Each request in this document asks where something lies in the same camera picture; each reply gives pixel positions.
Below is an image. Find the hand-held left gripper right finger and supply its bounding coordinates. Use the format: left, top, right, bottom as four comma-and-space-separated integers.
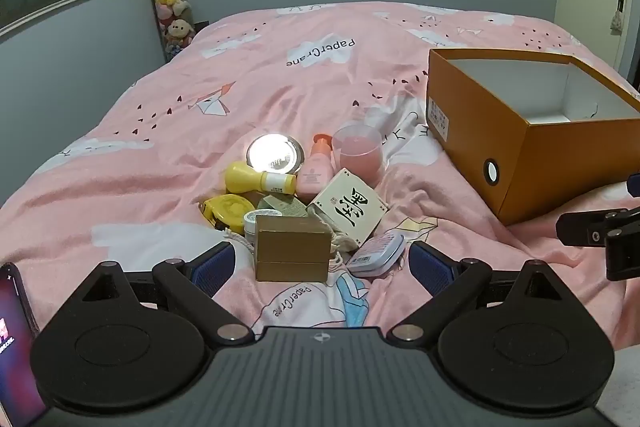
387, 241, 566, 344

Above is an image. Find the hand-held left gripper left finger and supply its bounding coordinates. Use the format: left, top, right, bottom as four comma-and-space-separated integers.
80, 241, 256, 344

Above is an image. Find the orange cardboard box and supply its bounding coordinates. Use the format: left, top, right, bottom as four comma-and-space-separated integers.
426, 48, 640, 226

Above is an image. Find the green and white carton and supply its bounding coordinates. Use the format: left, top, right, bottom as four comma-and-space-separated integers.
257, 194, 308, 220

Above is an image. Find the small white jar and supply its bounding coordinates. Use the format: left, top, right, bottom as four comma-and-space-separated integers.
243, 209, 273, 238

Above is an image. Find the yellow tape measure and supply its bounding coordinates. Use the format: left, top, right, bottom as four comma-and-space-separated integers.
201, 194, 257, 230

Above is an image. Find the gold box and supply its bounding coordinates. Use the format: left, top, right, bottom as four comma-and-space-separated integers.
254, 214, 333, 283

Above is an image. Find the yellow bottle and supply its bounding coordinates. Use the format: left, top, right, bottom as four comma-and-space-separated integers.
224, 161, 297, 195

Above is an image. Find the beige calligraphy box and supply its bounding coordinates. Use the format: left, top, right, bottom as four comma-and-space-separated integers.
306, 168, 390, 244

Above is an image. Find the round lit compact mirror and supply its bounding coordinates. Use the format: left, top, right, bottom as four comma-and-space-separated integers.
246, 133, 304, 174

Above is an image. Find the translucent pink cup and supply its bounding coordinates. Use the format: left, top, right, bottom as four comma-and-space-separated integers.
332, 122, 386, 188

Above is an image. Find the pink pump bottle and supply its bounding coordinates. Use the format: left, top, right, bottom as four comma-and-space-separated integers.
296, 134, 335, 204

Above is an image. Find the pink printed blanket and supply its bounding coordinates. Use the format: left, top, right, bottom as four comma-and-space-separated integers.
0, 1, 640, 408

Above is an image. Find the smartphone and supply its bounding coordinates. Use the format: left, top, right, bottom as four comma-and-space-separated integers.
0, 263, 48, 427

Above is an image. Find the window sill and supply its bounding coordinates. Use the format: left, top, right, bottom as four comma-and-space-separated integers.
0, 0, 130, 38

